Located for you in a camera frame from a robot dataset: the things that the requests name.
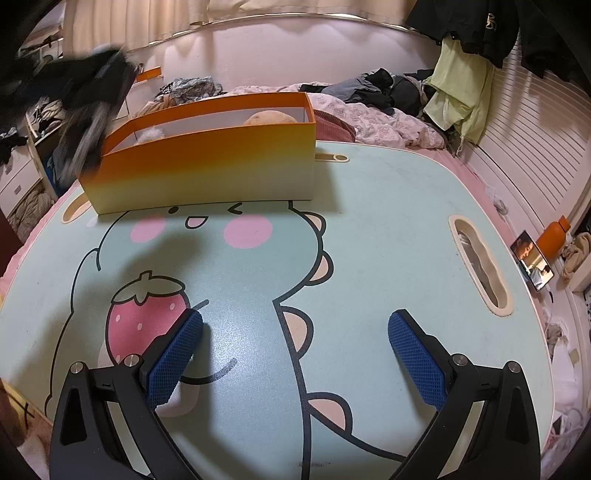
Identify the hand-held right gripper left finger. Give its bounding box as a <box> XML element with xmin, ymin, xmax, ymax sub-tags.
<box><xmin>48</xmin><ymin>308</ymin><xmax>206</xmax><ymax>480</ymax></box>

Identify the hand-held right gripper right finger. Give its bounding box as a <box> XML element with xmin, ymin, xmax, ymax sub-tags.
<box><xmin>387</xmin><ymin>310</ymin><xmax>542</xmax><ymax>480</ymax></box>

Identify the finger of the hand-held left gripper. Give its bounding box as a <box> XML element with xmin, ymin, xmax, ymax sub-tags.
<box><xmin>58</xmin><ymin>106</ymin><xmax>112</xmax><ymax>183</ymax></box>

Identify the white fluffy pompom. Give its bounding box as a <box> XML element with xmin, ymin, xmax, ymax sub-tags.
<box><xmin>134</xmin><ymin>127</ymin><xmax>166</xmax><ymax>145</ymax></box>

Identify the orange cardboard box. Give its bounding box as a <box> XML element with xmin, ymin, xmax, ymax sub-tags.
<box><xmin>78</xmin><ymin>91</ymin><xmax>318</xmax><ymax>215</ymax></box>

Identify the brown plush ball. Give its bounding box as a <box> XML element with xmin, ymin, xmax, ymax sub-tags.
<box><xmin>242</xmin><ymin>110</ymin><xmax>298</xmax><ymax>126</ymax></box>

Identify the white cabinet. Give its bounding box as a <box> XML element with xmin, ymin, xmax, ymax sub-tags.
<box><xmin>0</xmin><ymin>152</ymin><xmax>47</xmax><ymax>217</ymax></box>

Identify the black and white patterned cloth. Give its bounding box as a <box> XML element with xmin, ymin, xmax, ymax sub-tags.
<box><xmin>157</xmin><ymin>76</ymin><xmax>227</xmax><ymax>100</ymax></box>

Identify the dark red board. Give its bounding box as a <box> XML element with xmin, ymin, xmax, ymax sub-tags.
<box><xmin>0</xmin><ymin>215</ymin><xmax>24</xmax><ymax>278</ymax></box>

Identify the phone showing video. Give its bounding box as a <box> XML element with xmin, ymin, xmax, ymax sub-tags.
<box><xmin>511</xmin><ymin>230</ymin><xmax>555</xmax><ymax>292</ymax></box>

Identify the orange bottle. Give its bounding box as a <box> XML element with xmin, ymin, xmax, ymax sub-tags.
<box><xmin>536</xmin><ymin>215</ymin><xmax>571</xmax><ymax>259</ymax></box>

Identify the beige crumpled cloth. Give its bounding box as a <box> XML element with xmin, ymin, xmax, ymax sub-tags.
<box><xmin>561</xmin><ymin>233</ymin><xmax>591</xmax><ymax>284</ymax></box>

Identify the pink floral blanket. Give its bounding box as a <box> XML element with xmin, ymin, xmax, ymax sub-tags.
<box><xmin>231</xmin><ymin>85</ymin><xmax>446</xmax><ymax>148</ymax></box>

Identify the pile of dark clothes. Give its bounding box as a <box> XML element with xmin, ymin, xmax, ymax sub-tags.
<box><xmin>300</xmin><ymin>68</ymin><xmax>437</xmax><ymax>116</ymax></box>

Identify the light green garment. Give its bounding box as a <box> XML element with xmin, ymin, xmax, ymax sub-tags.
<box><xmin>424</xmin><ymin>37</ymin><xmax>497</xmax><ymax>144</ymax></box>

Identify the dark red corduroy cushion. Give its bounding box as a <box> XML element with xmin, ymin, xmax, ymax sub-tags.
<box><xmin>314</xmin><ymin>110</ymin><xmax>356</xmax><ymax>144</ymax></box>

